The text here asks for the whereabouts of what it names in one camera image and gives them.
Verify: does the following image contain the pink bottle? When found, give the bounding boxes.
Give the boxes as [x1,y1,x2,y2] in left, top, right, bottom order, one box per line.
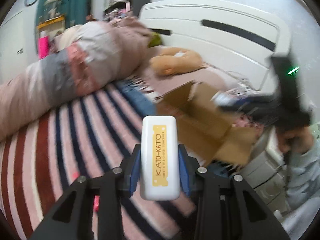
[73,172,100,212]

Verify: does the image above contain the white Kato-Kato case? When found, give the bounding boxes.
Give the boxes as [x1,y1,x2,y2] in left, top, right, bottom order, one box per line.
[140,115,181,201]

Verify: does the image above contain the right forearm light blue sleeve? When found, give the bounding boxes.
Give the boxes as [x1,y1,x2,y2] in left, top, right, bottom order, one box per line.
[286,139,319,210]

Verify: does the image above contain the person's right hand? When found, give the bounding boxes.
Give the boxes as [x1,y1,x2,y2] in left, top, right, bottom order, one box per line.
[276,127,314,154]

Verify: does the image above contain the white bedside drawers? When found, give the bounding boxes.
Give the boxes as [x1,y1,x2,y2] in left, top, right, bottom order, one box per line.
[240,127,289,214]

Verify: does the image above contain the striped pink red blanket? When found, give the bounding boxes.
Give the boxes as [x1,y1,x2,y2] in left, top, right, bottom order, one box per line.
[1,79,158,239]

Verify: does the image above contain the white bed headboard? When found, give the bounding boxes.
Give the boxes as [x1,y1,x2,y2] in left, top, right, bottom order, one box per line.
[139,0,291,93]

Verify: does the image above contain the brown cardboard box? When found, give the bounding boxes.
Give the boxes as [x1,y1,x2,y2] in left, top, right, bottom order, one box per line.
[156,81,257,166]

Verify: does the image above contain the tan plush toy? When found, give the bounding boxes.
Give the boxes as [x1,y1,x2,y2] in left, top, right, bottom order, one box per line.
[149,47,205,76]

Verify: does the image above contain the green plush toy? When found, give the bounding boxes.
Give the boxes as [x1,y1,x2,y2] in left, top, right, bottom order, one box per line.
[148,32,162,48]

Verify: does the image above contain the rolled pink grey duvet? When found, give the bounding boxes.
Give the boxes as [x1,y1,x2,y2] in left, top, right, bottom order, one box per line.
[1,17,151,140]

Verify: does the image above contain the pink gift bag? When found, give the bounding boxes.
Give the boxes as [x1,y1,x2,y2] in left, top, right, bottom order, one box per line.
[38,30,50,59]

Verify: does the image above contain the yellow white cabinet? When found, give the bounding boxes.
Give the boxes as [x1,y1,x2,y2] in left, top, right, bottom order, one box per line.
[36,15,66,38]

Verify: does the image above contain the white door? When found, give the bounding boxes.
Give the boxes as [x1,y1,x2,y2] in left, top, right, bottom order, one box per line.
[0,12,28,83]

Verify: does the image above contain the teal curtain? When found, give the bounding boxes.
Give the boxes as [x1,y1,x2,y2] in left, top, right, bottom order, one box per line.
[35,0,87,28]

